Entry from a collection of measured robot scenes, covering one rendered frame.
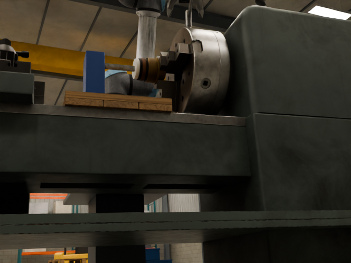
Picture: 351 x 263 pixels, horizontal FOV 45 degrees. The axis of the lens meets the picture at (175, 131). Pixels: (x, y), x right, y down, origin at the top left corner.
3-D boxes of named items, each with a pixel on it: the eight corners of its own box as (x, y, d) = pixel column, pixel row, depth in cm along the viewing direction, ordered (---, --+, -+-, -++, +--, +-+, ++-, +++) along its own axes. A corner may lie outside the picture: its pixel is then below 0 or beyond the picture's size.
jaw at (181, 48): (188, 62, 146) (200, 40, 136) (189, 74, 144) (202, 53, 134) (158, 59, 143) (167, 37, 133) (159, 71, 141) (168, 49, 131)
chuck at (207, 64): (188, 128, 161) (186, 50, 168) (222, 106, 132) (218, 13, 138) (165, 127, 158) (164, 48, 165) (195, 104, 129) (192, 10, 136)
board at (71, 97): (142, 145, 154) (142, 134, 155) (172, 111, 121) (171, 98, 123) (57, 142, 145) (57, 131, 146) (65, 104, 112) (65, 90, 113)
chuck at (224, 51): (196, 128, 162) (194, 51, 169) (232, 107, 133) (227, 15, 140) (188, 128, 161) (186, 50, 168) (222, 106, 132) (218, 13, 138)
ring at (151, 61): (159, 65, 151) (134, 62, 148) (167, 53, 143) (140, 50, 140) (160, 89, 148) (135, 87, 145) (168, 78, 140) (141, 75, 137)
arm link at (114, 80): (99, 101, 199) (99, 75, 203) (127, 103, 203) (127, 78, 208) (103, 91, 188) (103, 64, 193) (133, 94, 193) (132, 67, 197)
